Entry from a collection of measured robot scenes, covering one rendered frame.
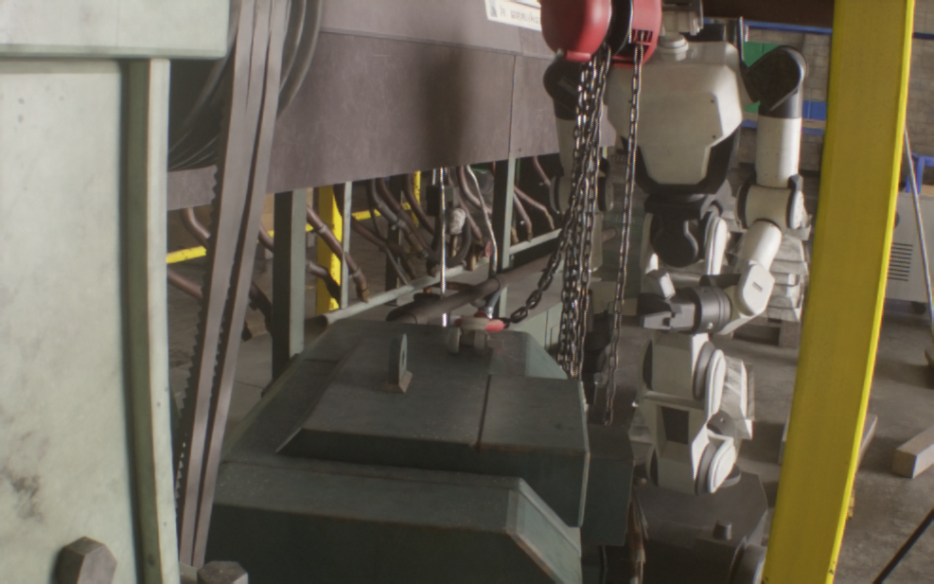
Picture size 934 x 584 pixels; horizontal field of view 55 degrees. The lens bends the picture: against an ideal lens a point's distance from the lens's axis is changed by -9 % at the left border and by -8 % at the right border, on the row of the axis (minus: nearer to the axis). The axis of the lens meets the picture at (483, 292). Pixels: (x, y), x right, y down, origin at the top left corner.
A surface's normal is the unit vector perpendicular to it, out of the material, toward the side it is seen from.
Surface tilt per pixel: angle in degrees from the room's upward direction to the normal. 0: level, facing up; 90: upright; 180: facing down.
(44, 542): 90
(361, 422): 0
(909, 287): 90
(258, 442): 0
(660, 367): 102
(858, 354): 90
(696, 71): 69
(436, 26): 78
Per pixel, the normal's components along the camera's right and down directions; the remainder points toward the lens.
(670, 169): -0.25, 0.57
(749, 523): 0.06, -0.97
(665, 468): -0.46, 0.53
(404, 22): 0.91, -0.07
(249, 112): 0.90, 0.29
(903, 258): -0.31, 0.18
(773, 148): -0.51, 0.28
